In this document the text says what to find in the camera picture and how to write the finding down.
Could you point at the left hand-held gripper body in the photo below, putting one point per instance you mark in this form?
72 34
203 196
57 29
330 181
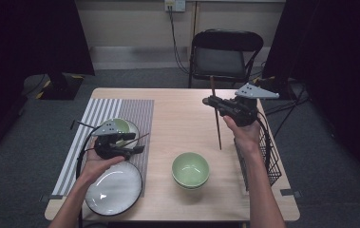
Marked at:
106 148

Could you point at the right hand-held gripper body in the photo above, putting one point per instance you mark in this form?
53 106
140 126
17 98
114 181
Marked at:
244 110

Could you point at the white plate with dark rim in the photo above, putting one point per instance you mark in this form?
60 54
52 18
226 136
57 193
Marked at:
117 190
135 129

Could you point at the green ceramic bowl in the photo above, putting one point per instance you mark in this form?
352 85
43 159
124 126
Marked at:
123 126
190 169
188 188

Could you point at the person's left hand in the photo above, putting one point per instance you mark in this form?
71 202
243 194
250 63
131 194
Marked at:
97 167

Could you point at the person's right hand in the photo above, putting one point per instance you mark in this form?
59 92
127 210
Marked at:
249 137

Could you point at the grey striped placemat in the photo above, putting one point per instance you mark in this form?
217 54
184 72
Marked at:
136 107

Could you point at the small black floor strip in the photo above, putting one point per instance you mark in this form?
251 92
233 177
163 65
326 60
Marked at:
72 124

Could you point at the black stand base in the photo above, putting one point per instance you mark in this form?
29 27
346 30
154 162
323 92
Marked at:
287 91
59 88

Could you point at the black folding chair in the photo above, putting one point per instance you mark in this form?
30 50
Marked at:
222 41

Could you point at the grey tape strip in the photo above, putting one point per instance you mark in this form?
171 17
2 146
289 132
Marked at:
290 192
50 198

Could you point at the black curtain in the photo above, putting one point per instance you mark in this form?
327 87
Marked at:
342 63
25 31

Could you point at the white wall socket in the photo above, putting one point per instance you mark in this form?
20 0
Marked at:
176 4

